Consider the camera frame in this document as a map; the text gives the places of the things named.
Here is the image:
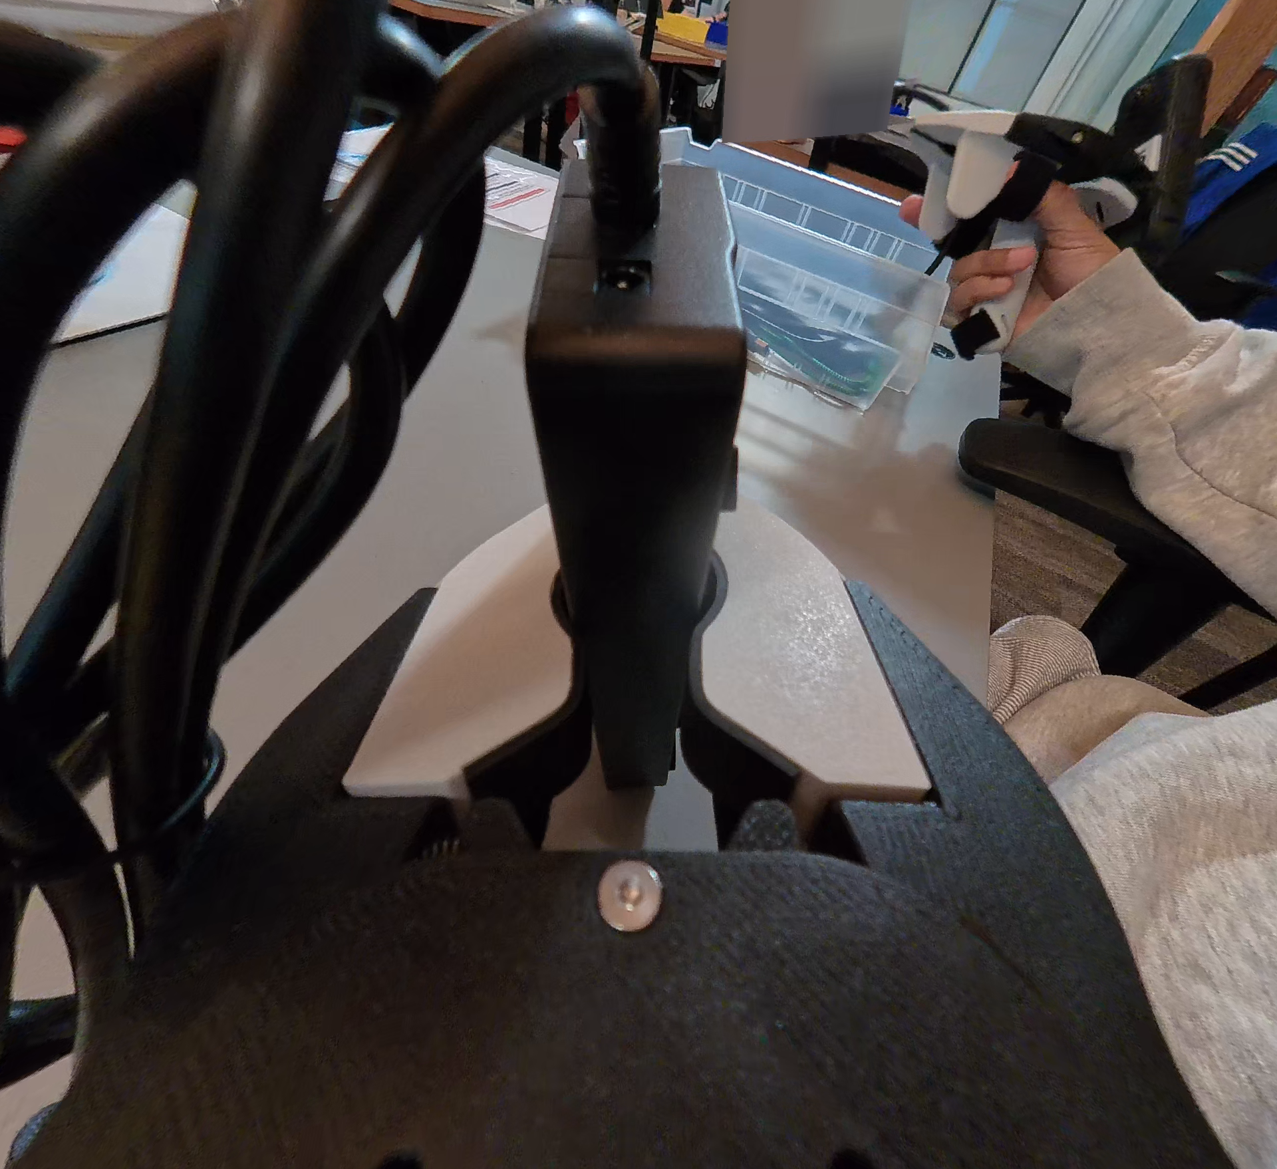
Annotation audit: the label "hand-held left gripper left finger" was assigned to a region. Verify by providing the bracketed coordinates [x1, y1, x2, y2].
[342, 505, 591, 802]

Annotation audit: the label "black hub cable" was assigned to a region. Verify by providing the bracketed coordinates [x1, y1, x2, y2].
[0, 0, 664, 1090]

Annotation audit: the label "person's right forearm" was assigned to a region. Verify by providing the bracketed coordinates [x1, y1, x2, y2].
[1002, 247, 1277, 619]

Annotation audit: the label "striped grey cloth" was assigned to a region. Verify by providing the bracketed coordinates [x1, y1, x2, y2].
[986, 615, 1101, 724]

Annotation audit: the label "printed paper sheets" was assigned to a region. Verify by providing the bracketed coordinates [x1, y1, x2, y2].
[328, 122, 562, 241]

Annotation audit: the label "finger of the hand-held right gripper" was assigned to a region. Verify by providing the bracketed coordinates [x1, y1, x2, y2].
[912, 111, 1029, 155]

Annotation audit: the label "clear plastic storage bin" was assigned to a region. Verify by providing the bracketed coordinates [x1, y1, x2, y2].
[658, 125, 956, 414]

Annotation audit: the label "person's right hand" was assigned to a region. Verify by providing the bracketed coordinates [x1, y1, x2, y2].
[897, 181, 1126, 334]

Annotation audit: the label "black office chair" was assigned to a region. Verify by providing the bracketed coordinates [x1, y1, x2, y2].
[957, 415, 1277, 713]

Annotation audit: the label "blue striped jacket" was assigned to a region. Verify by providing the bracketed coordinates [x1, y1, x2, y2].
[1181, 122, 1277, 248]

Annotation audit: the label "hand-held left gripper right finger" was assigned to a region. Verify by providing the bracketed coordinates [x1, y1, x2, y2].
[682, 505, 936, 806]

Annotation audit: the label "person's beige pants leg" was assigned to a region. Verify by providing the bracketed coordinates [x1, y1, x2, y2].
[1002, 674, 1208, 785]

